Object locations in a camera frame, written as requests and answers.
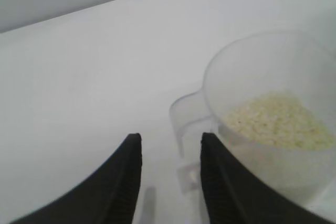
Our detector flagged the clear plastic measuring cup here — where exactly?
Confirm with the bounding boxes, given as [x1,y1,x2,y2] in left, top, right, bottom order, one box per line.
[169,31,336,209]

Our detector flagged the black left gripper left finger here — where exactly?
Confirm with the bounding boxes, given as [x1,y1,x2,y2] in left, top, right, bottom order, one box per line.
[9,133,144,224]

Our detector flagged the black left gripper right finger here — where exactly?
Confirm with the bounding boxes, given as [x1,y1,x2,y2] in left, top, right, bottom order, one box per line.
[199,132,336,224]

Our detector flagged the white rice grains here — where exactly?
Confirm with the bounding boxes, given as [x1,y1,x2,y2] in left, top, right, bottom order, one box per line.
[222,91,336,151]

